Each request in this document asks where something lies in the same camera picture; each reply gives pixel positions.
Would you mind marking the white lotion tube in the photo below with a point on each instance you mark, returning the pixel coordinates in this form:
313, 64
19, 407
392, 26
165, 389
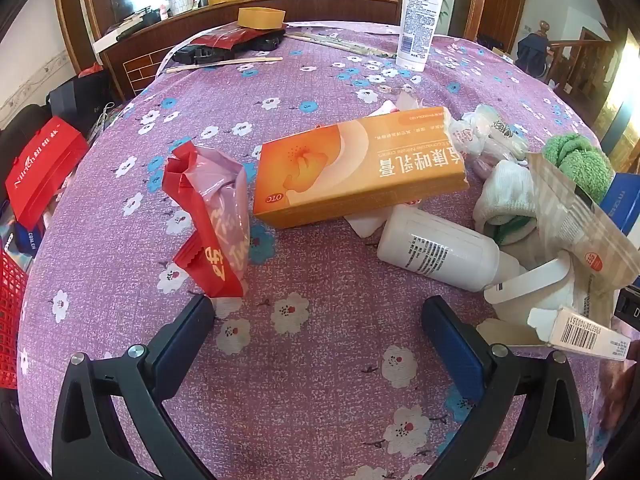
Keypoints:
417, 15

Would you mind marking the orange medicine box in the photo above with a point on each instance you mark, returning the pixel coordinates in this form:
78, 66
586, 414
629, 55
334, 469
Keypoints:
350, 175

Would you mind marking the wooden stair railing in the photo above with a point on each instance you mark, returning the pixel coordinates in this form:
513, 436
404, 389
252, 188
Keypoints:
580, 65

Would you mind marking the red gift bag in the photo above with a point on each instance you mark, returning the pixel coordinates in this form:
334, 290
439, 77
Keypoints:
45, 165

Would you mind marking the red snack wrapper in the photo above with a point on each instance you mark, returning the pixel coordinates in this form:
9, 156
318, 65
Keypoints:
215, 255

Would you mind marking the green towel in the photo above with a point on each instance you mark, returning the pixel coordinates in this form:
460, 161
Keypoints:
580, 165

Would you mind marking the black plastic tool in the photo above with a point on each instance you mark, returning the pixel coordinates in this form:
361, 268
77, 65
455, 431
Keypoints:
200, 53

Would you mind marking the yellow box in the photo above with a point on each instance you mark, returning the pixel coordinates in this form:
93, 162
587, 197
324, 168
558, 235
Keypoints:
260, 19

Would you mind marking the red mesh basket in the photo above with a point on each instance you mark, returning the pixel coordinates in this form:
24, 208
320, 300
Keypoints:
12, 320

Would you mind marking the wooden counter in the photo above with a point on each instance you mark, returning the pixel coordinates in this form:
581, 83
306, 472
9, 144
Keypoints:
150, 60

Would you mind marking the paper-wrapped chopsticks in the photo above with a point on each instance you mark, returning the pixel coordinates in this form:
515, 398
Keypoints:
340, 42

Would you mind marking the small white barcode box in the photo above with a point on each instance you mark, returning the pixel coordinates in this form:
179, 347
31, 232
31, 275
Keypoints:
585, 335

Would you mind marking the crumpled white wrappers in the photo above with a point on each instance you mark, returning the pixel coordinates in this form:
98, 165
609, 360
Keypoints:
487, 130

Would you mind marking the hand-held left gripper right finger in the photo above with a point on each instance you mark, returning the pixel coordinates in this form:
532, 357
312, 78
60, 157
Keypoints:
452, 345

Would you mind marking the kraft paper pouch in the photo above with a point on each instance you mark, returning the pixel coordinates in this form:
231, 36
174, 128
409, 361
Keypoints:
565, 210

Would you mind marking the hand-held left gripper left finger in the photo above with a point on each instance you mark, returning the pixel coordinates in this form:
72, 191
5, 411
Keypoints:
182, 340

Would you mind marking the dark navy bag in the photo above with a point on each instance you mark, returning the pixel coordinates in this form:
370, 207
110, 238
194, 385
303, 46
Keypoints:
80, 100

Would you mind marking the white plastic bottle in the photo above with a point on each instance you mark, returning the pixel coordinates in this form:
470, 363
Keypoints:
435, 247

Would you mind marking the blue box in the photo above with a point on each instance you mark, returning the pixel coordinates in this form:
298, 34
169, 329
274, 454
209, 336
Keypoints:
622, 200

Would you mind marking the red foil packet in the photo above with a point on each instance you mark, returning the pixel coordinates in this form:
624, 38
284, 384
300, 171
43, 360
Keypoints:
225, 37

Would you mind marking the white sock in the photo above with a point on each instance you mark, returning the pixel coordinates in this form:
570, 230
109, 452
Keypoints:
505, 190

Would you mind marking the wooden door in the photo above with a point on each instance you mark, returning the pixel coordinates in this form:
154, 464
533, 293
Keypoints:
505, 5

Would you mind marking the purple floral tablecloth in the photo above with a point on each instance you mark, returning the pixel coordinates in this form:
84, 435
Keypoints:
320, 90

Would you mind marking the wooden chopstick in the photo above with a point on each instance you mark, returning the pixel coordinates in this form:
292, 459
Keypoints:
225, 63

